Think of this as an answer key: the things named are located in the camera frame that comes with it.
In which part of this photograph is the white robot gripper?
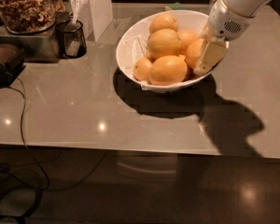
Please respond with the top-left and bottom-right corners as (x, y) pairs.
(193, 0), (254, 76)

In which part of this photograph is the orange with stem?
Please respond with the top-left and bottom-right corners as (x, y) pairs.
(185, 38), (204, 69)

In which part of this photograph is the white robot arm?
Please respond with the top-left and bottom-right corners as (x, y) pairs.
(193, 0), (272, 76)

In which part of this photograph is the middle back orange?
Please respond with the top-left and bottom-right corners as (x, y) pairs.
(177, 29), (198, 54)

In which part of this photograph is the large front orange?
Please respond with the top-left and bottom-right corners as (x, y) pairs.
(148, 55), (188, 86)

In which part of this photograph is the large orange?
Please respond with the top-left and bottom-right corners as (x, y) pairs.
(147, 29), (181, 60)
(148, 55), (188, 86)

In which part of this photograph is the large centre orange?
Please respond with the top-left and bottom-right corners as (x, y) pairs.
(147, 29), (181, 60)

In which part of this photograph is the top back orange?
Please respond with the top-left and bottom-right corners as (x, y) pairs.
(149, 13), (178, 34)

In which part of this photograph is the small front left orange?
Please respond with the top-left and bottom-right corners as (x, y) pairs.
(133, 57), (152, 81)

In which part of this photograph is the white oval bowl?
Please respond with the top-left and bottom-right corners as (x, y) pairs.
(116, 10), (224, 93)

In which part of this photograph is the green cloth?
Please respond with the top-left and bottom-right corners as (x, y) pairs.
(164, 2), (185, 11)

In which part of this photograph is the white upright box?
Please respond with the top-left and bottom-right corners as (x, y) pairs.
(78, 0), (113, 42)

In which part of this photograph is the white spoon in cup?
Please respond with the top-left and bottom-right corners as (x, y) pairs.
(64, 0), (80, 32)

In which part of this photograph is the black mesh cup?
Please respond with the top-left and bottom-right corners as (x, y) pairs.
(55, 21), (87, 59)

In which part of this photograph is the stainless steel box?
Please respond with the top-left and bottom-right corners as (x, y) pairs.
(0, 12), (69, 63)

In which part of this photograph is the glass jar of walnuts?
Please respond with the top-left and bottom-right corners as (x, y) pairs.
(0, 0), (55, 35)

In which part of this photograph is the dark brown device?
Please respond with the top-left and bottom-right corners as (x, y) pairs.
(0, 44), (25, 87)

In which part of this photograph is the black cable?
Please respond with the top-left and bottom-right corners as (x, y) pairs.
(0, 75), (108, 224)

